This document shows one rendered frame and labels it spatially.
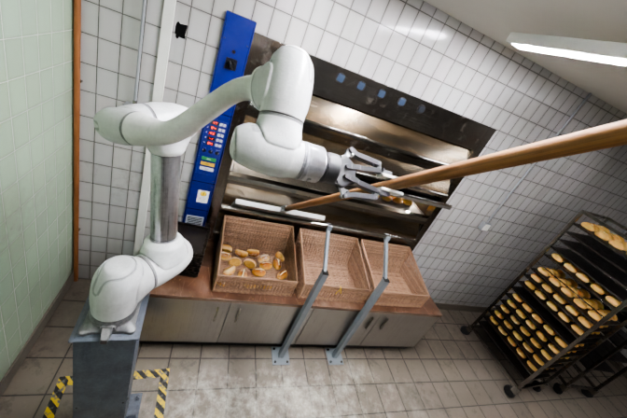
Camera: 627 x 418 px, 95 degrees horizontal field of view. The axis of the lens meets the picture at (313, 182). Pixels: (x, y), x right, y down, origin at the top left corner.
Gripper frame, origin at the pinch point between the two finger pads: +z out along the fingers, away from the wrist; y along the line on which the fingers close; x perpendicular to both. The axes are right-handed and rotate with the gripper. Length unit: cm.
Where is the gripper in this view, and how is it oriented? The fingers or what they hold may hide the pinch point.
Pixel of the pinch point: (390, 184)
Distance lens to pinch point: 78.5
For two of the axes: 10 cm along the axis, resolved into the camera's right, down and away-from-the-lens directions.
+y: -1.5, 9.6, -2.2
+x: 3.8, -1.5, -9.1
